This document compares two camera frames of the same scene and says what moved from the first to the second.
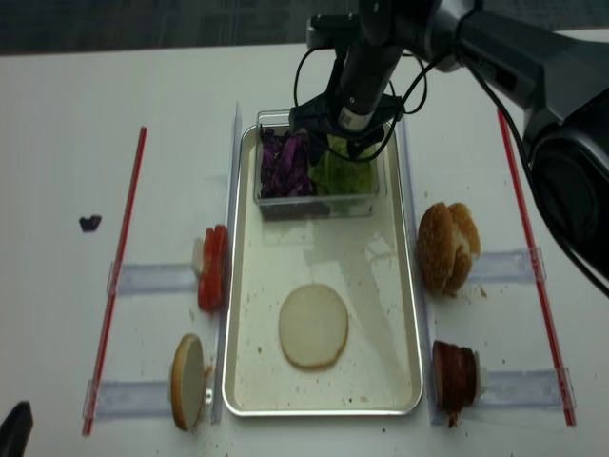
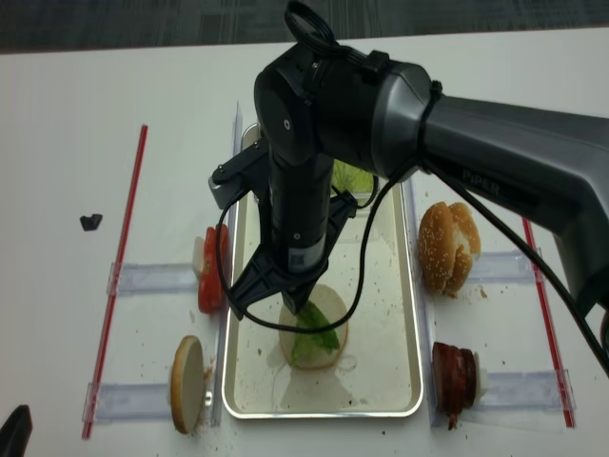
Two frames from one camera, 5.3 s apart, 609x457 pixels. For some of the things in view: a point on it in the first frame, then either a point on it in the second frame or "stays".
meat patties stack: (454, 377) stays
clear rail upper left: (140, 279) stays
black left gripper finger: (15, 430) stays
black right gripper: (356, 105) → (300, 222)
